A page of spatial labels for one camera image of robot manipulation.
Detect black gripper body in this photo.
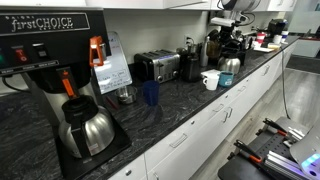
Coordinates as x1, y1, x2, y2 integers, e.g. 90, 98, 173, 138
219, 25, 240, 44

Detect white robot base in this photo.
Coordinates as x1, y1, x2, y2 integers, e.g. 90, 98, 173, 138
289, 119, 320, 180

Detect red paper cup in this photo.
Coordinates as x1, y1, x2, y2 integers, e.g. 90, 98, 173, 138
255, 32, 267, 44

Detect white milk carton box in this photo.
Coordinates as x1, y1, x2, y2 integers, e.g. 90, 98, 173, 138
200, 68, 222, 80

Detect white paper cup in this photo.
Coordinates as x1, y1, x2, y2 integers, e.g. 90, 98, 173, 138
272, 34, 283, 45

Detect blue and white cup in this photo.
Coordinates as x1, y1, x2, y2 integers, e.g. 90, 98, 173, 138
281, 30, 290, 43

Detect dark blue plastic cup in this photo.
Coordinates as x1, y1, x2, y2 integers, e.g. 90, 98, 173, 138
143, 79, 160, 107

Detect steel water bottle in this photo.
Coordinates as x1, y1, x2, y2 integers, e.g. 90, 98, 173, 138
200, 35, 210, 68

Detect steel carafe black lid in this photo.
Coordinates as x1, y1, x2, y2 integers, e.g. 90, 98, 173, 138
58, 94, 117, 159
217, 54, 242, 75

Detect steel and black grinder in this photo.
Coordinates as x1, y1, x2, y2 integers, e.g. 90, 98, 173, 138
175, 43, 201, 56

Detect teal mug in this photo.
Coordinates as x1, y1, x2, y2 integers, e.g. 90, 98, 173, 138
218, 71, 235, 88

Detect white paper napkin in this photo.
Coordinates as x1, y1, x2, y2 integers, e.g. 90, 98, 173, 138
253, 46, 275, 54

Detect black drip coffee maker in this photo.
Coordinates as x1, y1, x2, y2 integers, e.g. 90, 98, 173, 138
179, 51, 203, 83

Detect white ceramic mug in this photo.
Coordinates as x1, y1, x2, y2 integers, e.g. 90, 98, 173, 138
202, 74, 220, 91

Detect yellow sponge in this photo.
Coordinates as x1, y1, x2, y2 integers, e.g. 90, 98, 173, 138
267, 43, 282, 51

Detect black pod coffee machine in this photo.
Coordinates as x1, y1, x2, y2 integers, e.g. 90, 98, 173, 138
267, 18, 289, 38

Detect steel two-slot toaster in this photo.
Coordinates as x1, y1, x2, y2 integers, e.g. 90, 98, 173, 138
133, 49, 181, 84

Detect black orange bar clamp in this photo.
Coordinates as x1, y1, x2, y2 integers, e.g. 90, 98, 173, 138
233, 139, 264, 165
262, 117, 288, 138

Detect white lower cabinets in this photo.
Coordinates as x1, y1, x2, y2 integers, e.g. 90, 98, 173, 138
108, 39, 299, 180

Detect small steel bowl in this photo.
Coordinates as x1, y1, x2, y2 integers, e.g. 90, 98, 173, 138
114, 85, 138, 105

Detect laminated instruction sheet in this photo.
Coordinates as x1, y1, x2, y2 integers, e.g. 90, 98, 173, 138
94, 31, 134, 95

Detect orange hot water tap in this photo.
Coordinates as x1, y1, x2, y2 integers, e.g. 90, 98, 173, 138
89, 35, 108, 68

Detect black robot cart top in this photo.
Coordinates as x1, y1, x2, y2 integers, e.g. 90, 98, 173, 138
217, 116, 320, 180

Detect black commercial coffee brewer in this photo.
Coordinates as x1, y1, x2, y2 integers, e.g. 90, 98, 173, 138
0, 6, 133, 180

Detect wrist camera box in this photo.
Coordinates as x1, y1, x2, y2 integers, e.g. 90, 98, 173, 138
209, 16, 236, 28

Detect white wall outlet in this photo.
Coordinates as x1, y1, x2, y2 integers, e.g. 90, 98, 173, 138
184, 34, 194, 46

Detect hanging black cable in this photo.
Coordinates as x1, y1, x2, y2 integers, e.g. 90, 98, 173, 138
280, 49, 293, 121

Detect aluminium extrusion rail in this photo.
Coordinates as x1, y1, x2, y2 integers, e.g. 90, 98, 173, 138
287, 125, 306, 142
264, 150, 313, 180

